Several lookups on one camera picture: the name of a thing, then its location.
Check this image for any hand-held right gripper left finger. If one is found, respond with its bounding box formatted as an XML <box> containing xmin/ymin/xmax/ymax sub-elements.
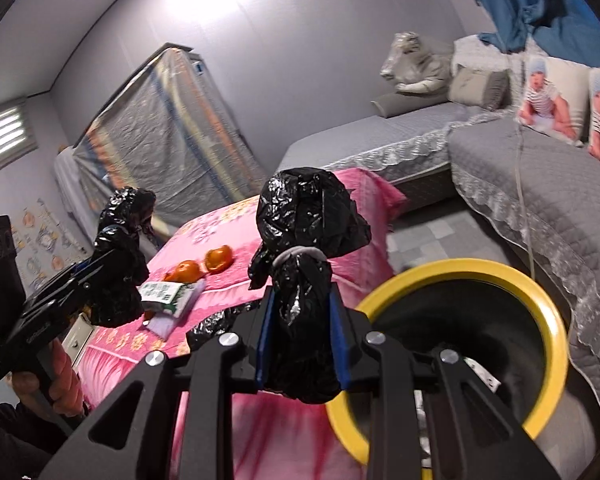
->
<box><xmin>40</xmin><ymin>285</ymin><xmax>281</xmax><ymax>480</ymax></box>

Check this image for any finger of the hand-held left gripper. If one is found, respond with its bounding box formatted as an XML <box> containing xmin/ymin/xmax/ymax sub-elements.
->
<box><xmin>55</xmin><ymin>256</ymin><xmax>99</xmax><ymax>302</ymax></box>

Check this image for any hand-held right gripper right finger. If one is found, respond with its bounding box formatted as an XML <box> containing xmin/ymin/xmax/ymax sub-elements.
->
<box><xmin>327</xmin><ymin>292</ymin><xmax>563</xmax><ymax>480</ymax></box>

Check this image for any black plastic bag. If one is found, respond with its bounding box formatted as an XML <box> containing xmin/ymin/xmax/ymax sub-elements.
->
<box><xmin>89</xmin><ymin>187</ymin><xmax>157</xmax><ymax>328</ymax></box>
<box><xmin>247</xmin><ymin>166</ymin><xmax>373</xmax><ymax>403</ymax></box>
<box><xmin>186</xmin><ymin>305</ymin><xmax>261</xmax><ymax>353</ymax></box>

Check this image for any green white wrapper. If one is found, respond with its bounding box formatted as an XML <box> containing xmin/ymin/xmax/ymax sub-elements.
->
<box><xmin>139</xmin><ymin>280</ymin><xmax>206</xmax><ymax>318</ymax></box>

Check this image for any light purple packet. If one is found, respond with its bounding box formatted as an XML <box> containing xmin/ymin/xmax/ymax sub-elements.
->
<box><xmin>147</xmin><ymin>305</ymin><xmax>182</xmax><ymax>337</ymax></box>

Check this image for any orange fruit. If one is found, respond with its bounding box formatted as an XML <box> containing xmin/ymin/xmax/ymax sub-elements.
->
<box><xmin>162</xmin><ymin>260</ymin><xmax>206</xmax><ymax>283</ymax></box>
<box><xmin>204</xmin><ymin>245</ymin><xmax>233</xmax><ymax>275</ymax></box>

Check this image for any yellow rimmed trash bin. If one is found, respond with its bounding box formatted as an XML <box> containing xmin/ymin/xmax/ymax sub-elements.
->
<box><xmin>326</xmin><ymin>258</ymin><xmax>571</xmax><ymax>480</ymax></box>

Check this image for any person's left forearm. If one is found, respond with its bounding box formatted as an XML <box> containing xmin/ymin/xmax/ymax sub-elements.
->
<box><xmin>0</xmin><ymin>402</ymin><xmax>81</xmax><ymax>480</ymax></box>

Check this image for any person's left hand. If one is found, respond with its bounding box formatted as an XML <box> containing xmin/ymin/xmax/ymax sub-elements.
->
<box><xmin>11</xmin><ymin>339</ymin><xmax>87</xmax><ymax>418</ymax></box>

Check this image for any white low cabinet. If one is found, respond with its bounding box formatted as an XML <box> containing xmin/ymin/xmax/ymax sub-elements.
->
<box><xmin>62</xmin><ymin>312</ymin><xmax>98</xmax><ymax>366</ymax></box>

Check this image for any plain grey cloth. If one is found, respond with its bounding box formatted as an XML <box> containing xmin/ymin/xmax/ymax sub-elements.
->
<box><xmin>54</xmin><ymin>146</ymin><xmax>101</xmax><ymax>256</ymax></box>

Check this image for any pink floral blanket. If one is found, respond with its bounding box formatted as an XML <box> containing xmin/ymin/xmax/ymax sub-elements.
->
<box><xmin>75</xmin><ymin>167</ymin><xmax>406</xmax><ymax>480</ymax></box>

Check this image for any striped grey bed sheet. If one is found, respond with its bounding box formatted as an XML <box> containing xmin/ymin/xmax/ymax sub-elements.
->
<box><xmin>72</xmin><ymin>42</ymin><xmax>261</xmax><ymax>231</ymax></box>

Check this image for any window blind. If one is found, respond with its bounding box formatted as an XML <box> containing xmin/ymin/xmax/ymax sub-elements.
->
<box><xmin>0</xmin><ymin>97</ymin><xmax>38</xmax><ymax>183</ymax></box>

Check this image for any grey sofa chaise section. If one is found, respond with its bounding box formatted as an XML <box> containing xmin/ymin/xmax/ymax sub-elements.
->
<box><xmin>275</xmin><ymin>105</ymin><xmax>486</xmax><ymax>211</ymax></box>

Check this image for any grey bolster pillow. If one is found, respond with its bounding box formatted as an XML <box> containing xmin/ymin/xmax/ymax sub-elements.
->
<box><xmin>371</xmin><ymin>91</ymin><xmax>453</xmax><ymax>120</ymax></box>

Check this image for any grey quilted sofa section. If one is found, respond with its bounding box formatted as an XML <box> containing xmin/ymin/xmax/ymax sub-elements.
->
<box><xmin>450</xmin><ymin>120</ymin><xmax>600</xmax><ymax>441</ymax></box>

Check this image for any plush tiger in plastic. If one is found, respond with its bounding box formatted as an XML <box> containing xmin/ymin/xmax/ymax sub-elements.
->
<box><xmin>380</xmin><ymin>31</ymin><xmax>453</xmax><ymax>95</ymax></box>

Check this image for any beige grey cushion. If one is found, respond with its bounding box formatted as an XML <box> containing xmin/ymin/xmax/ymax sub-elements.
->
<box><xmin>447</xmin><ymin>66</ymin><xmax>511</xmax><ymax>112</ymax></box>

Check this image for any light quilted cushion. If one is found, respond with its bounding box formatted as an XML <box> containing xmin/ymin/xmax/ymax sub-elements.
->
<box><xmin>452</xmin><ymin>35</ymin><xmax>526</xmax><ymax>78</ymax></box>

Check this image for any cartoon wall poster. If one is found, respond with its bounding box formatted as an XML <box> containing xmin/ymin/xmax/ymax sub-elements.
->
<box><xmin>12</xmin><ymin>197</ymin><xmax>93</xmax><ymax>291</ymax></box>

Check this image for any white cable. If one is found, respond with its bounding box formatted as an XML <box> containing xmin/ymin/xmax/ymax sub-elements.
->
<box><xmin>510</xmin><ymin>35</ymin><xmax>538</xmax><ymax>281</ymax></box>

